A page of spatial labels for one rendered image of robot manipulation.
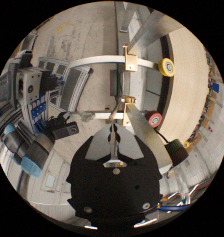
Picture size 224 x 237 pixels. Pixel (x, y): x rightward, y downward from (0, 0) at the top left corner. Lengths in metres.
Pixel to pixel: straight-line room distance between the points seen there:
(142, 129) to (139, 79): 0.45
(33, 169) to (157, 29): 0.40
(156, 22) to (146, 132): 0.22
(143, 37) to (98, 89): 1.06
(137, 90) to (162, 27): 0.49
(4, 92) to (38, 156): 0.34
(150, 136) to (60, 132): 0.28
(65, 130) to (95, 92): 0.98
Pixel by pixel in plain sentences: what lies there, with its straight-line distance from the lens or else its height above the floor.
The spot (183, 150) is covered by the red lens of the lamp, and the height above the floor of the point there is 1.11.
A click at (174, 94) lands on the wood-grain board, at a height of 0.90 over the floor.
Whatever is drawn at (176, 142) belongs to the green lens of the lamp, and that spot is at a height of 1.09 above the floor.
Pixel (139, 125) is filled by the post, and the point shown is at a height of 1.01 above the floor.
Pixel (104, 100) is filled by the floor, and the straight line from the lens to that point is 1.18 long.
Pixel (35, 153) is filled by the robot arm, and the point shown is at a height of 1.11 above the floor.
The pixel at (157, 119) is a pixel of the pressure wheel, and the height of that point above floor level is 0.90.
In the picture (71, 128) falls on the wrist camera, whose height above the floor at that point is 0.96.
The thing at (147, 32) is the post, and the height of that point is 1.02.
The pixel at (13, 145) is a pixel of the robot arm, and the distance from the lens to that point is 0.36.
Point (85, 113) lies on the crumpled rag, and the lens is 0.32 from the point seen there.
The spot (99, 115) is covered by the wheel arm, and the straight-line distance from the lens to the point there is 0.31.
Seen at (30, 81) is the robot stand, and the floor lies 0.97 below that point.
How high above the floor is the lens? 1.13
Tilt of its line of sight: 58 degrees down
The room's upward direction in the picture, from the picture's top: 179 degrees clockwise
